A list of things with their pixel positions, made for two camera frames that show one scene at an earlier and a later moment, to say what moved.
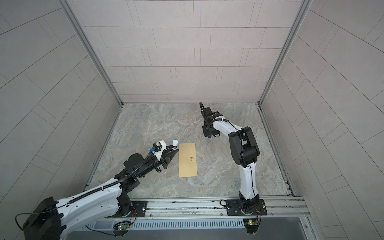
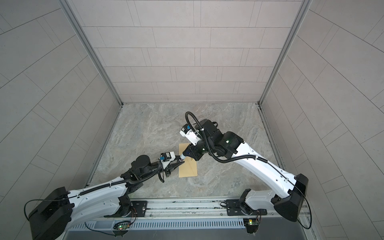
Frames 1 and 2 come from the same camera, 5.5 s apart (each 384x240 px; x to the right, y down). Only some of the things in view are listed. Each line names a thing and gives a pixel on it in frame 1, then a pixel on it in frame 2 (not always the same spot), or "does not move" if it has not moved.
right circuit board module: (251, 224) does not move
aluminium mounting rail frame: (279, 209) does not move
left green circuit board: (122, 227) does not move
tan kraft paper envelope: (187, 161) does not move
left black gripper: (165, 160) to (171, 169)
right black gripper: (205, 132) to (194, 154)
